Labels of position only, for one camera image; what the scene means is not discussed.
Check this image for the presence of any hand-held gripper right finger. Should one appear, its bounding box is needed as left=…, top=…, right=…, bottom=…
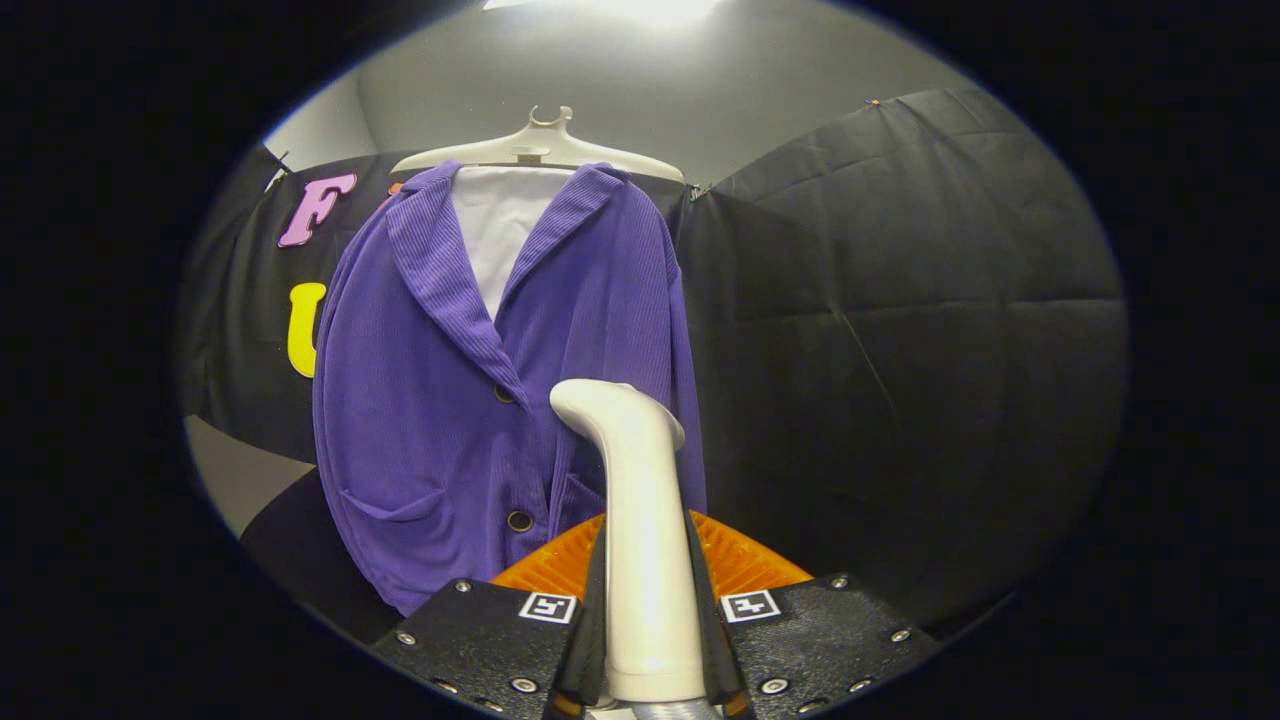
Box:
left=683, top=510, right=946, bottom=720

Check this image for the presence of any purple corduroy jacket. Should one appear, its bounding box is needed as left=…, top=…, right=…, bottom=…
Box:
left=312, top=160, right=708, bottom=618

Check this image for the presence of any white shirt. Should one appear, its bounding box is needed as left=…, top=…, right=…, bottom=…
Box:
left=450, top=165, right=579, bottom=321

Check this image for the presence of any white plastic clothes hanger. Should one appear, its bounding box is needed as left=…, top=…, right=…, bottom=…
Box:
left=390, top=105, right=686, bottom=184

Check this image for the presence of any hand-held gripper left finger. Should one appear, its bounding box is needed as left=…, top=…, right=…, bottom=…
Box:
left=370, top=512, right=609, bottom=720

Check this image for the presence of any white garment steamer with hose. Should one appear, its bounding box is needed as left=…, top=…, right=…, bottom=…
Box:
left=549, top=378, right=723, bottom=720

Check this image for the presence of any black backdrop cloth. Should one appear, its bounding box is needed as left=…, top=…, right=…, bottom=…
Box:
left=178, top=85, right=1131, bottom=631

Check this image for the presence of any grey cabinet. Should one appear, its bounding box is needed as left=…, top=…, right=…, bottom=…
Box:
left=183, top=415, right=401, bottom=646

